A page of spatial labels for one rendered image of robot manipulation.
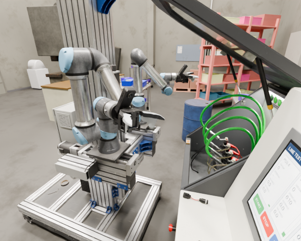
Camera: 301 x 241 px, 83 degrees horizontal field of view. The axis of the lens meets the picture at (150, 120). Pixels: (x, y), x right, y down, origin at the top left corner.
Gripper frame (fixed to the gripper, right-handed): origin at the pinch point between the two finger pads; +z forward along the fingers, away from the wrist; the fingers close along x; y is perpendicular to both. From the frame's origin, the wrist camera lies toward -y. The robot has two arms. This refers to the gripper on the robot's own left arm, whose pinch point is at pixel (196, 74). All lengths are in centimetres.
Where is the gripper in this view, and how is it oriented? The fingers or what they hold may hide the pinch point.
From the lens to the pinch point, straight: 172.6
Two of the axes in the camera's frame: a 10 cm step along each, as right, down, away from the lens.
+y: -0.1, 8.6, 5.1
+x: 0.8, 5.1, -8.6
